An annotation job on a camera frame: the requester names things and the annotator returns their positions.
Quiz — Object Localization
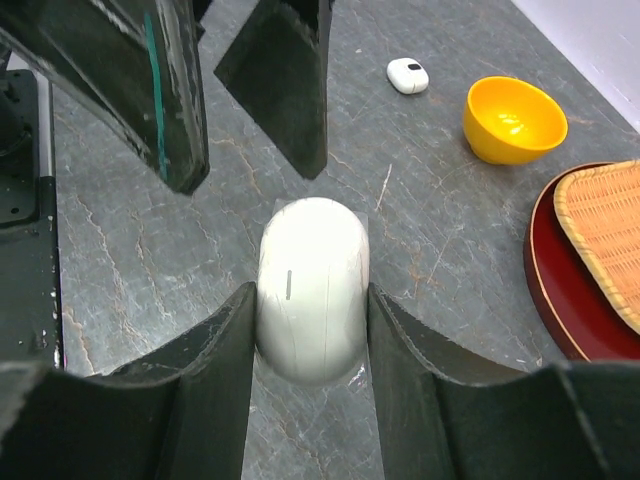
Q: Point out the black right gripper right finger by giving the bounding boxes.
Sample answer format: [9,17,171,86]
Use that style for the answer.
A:
[368,285,639,479]

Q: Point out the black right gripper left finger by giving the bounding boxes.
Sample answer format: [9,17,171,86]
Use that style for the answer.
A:
[1,282,256,479]

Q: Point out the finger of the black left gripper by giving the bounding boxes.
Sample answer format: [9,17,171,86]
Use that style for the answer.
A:
[214,0,334,180]
[1,1,209,195]

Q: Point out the white earbud charging case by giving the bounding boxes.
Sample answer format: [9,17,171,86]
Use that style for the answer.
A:
[256,197,370,387]

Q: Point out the small white charging case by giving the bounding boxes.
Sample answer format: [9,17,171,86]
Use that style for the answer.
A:
[386,58,430,95]

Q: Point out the red round lacquer tray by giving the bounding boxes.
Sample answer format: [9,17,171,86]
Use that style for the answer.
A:
[524,162,639,362]

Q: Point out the orange plastic bowl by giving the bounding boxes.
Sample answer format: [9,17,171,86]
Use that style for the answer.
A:
[462,76,569,165]

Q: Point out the woven bamboo basket tray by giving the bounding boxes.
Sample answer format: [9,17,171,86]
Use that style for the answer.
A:
[553,160,639,331]

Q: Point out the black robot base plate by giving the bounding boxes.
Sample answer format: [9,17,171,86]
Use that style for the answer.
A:
[1,68,64,369]

